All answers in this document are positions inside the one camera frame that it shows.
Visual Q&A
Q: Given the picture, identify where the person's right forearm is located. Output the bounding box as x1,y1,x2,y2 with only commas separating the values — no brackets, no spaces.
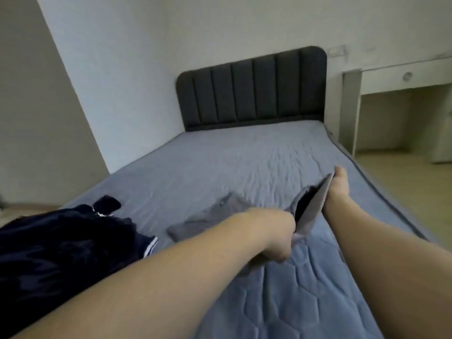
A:
323,196,452,339

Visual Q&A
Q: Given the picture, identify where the dark grey padded headboard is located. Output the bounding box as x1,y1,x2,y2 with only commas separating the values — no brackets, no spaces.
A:
176,46,328,133

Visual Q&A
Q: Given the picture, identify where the person's left hand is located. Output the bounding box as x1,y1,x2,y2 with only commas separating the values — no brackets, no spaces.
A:
236,208,297,264

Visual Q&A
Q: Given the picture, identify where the dark navy clothing pile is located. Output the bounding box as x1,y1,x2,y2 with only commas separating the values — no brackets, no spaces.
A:
0,195,159,339

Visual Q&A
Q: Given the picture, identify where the person's left forearm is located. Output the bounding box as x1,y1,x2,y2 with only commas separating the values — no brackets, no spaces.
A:
11,211,269,339

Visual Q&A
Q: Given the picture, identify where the person's right hand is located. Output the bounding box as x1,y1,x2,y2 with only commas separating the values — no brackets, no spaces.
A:
324,166,350,213

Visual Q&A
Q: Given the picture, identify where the grey garment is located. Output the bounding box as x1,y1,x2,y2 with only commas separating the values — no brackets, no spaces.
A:
167,173,336,272

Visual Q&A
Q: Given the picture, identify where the blue quilted bed mattress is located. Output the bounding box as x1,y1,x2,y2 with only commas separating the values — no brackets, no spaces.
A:
60,119,438,339

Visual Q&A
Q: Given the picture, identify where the white built-in desk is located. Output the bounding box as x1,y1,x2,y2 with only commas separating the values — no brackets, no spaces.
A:
338,53,452,164

